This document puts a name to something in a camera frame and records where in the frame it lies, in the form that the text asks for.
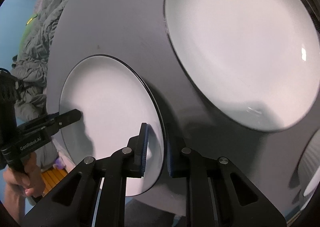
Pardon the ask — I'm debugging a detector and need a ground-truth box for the small white plate black rim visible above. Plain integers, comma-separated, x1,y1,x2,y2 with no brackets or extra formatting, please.
59,55,165,197

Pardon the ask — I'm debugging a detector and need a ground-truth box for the white ribbed bowl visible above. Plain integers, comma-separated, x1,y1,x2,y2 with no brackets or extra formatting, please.
297,129,320,211

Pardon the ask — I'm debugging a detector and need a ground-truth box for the person's left hand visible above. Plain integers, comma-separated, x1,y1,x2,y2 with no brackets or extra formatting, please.
3,152,46,224

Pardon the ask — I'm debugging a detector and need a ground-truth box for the grey quilted comforter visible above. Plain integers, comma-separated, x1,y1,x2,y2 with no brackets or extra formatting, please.
11,0,69,122

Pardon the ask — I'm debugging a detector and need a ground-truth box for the large white plate stack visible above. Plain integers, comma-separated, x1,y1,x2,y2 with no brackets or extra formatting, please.
164,0,319,131

